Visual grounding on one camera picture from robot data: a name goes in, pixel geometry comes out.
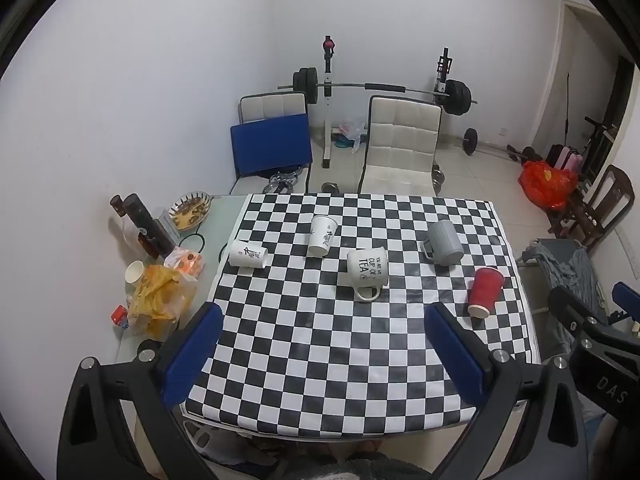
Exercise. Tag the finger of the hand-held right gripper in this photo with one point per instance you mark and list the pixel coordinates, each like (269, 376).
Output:
(570, 310)
(629, 301)

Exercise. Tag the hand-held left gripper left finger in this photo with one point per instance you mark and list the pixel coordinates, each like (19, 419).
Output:
(192, 360)

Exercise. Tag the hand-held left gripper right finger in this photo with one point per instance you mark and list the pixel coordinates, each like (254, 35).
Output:
(454, 357)

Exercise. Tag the red paper cup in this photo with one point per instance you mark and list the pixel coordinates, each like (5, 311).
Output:
(486, 290)

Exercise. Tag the small plain paper cup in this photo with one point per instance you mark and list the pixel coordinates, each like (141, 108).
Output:
(134, 272)

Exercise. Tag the white printed paper cup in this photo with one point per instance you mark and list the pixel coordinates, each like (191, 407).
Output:
(247, 254)
(322, 236)

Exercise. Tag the grey cloth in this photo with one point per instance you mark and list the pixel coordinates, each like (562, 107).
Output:
(575, 270)

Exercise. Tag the yellow plastic bag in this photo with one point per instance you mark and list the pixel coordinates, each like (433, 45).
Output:
(160, 300)

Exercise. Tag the red drink can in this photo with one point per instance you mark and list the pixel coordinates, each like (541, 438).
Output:
(120, 316)

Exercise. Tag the orange snack packet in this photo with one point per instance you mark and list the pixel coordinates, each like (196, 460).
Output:
(186, 262)

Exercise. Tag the dark wooden chair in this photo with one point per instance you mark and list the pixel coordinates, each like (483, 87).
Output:
(607, 200)

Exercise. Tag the grey ribbed mug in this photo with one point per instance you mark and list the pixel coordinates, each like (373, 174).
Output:
(445, 242)

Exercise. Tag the black white checkered tablecloth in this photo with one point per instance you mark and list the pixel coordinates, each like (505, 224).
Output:
(310, 360)

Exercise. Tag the white mug with black print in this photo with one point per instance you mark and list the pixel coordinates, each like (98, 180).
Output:
(367, 266)

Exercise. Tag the red plastic bag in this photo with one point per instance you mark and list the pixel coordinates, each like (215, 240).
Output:
(545, 182)

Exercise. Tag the tall dark bottle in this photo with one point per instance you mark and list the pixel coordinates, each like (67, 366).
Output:
(147, 225)

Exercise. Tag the glass bowl with snacks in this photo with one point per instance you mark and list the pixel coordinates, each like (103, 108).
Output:
(190, 210)

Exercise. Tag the pink suitcase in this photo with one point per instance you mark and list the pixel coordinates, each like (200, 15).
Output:
(570, 159)

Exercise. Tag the chrome weight plates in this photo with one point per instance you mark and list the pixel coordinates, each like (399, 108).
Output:
(282, 181)

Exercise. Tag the thin broom stick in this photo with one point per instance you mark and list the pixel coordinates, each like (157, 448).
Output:
(567, 110)

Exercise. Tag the white padded chair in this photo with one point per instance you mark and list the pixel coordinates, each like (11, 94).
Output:
(272, 105)
(402, 145)

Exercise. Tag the blue cushion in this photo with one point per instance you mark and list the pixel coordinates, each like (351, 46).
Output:
(270, 145)

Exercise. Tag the barbell with black plates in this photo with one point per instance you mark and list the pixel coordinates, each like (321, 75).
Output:
(457, 97)

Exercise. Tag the clear plastic bag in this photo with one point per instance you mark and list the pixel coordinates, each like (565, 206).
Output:
(356, 130)

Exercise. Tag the black barbell rack post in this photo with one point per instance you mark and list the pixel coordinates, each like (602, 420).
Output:
(442, 72)

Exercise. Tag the white barbell rack post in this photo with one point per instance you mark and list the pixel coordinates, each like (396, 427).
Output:
(327, 110)

